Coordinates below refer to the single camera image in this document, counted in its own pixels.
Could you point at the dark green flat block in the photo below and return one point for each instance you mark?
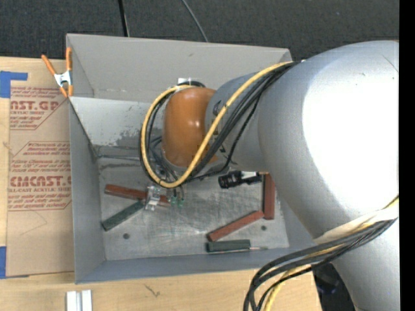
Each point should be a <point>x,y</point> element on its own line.
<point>228,245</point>
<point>121,216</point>

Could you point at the black cylinder on white bracket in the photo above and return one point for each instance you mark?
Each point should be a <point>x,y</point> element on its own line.
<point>231,179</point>

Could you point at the grey metal bin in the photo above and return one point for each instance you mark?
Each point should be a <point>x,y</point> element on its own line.
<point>181,228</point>

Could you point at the brown cardboard board red print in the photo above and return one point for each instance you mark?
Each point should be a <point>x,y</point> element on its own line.
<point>39,160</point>

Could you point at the red-brown flat block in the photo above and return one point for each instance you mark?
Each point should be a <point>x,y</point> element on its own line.
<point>124,191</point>
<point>269,199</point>
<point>236,226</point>

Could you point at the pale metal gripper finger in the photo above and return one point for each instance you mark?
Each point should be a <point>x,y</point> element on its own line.
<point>155,191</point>
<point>151,205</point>

